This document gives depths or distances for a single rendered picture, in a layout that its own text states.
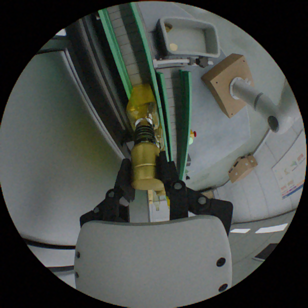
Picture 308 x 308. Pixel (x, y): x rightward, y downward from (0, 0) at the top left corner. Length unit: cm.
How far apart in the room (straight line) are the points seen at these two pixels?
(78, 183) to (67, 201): 4
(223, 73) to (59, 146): 57
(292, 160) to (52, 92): 395
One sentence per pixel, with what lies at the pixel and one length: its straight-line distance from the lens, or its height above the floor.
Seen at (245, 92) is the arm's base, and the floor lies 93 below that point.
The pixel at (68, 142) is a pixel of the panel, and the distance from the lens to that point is 19.
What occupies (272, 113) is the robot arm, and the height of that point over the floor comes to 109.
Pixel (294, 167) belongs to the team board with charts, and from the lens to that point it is 382.
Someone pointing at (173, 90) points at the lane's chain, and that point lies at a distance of 38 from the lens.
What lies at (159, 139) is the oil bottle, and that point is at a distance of 20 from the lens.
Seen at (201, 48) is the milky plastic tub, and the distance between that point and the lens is 54.
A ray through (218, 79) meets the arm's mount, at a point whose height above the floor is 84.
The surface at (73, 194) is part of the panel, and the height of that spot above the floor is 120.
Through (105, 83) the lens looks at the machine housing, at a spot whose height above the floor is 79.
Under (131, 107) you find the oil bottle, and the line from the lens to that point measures 18.
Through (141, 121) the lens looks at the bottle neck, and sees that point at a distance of 15.
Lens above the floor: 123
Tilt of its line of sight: 38 degrees down
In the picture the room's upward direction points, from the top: 174 degrees clockwise
